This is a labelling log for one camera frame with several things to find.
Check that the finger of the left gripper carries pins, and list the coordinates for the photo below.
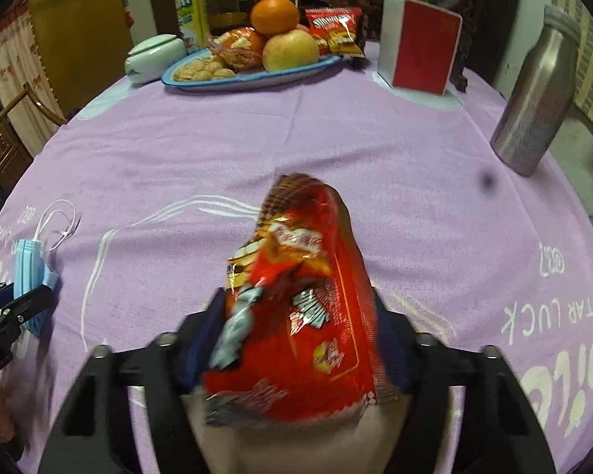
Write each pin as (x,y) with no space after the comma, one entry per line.
(23,308)

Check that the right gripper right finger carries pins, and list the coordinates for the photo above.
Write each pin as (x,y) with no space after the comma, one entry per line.
(499,432)

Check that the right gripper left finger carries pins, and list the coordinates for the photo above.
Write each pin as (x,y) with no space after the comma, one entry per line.
(93,431)

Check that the blue face mask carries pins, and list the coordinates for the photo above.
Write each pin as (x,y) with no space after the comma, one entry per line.
(34,258)

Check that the red snack wrapper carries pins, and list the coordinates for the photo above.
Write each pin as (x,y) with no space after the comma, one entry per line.
(299,343)

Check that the wooden chair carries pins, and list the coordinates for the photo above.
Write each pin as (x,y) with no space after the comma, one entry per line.
(14,157)

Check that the purple Smile tablecloth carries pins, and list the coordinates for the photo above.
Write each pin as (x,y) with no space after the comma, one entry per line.
(164,186)

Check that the patterned curtain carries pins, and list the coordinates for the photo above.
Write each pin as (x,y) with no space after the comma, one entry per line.
(20,63)

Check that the white ceramic jar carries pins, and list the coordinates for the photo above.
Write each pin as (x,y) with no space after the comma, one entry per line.
(149,59)

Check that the steel water bottle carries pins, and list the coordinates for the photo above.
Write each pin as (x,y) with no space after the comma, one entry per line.
(542,95)

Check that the walnuts on plate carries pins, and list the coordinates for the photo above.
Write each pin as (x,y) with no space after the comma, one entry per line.
(203,69)

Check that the blue fruit plate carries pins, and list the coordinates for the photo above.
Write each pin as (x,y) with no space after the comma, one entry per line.
(251,80)

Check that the netted red apple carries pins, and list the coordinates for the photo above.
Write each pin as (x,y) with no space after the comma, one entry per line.
(239,48)

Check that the yellow green tall box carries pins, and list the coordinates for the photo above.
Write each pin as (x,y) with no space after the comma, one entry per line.
(193,23)

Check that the yellow apple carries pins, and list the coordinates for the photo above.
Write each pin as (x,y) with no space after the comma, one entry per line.
(289,50)

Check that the orange fruit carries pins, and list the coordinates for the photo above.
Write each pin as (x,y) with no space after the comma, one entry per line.
(271,17)

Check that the red white box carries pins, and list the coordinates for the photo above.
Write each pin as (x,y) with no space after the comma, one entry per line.
(418,44)

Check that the red snack packet on plate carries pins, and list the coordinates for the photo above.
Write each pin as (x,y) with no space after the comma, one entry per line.
(336,30)

